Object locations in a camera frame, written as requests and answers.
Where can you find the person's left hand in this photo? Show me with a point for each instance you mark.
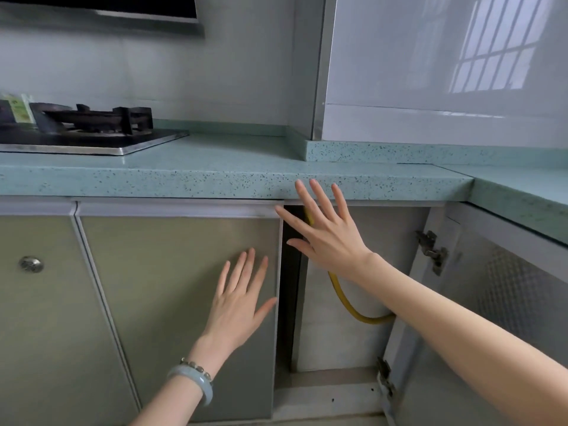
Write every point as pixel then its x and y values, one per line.
pixel 235 315

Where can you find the black glass gas stove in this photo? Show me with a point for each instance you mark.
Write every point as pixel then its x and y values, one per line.
pixel 111 144

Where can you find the person's right hand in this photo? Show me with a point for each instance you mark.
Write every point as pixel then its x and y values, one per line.
pixel 333 244

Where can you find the black steel range hood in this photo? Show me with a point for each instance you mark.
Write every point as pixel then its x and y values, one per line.
pixel 133 4

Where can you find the metal door hinge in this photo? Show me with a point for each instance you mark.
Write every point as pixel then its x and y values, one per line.
pixel 432 252
pixel 385 377

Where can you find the person's left forearm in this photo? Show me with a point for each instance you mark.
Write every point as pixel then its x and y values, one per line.
pixel 177 403

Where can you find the green glossy cabinet door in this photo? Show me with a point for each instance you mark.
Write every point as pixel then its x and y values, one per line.
pixel 155 270
pixel 510 283

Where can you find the pale green jade bangle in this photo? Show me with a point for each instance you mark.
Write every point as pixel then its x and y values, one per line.
pixel 197 377

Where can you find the metal gas burner grate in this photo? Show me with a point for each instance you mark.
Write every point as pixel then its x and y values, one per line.
pixel 97 119

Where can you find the small green yellow box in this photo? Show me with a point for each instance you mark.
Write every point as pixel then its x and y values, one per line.
pixel 17 108

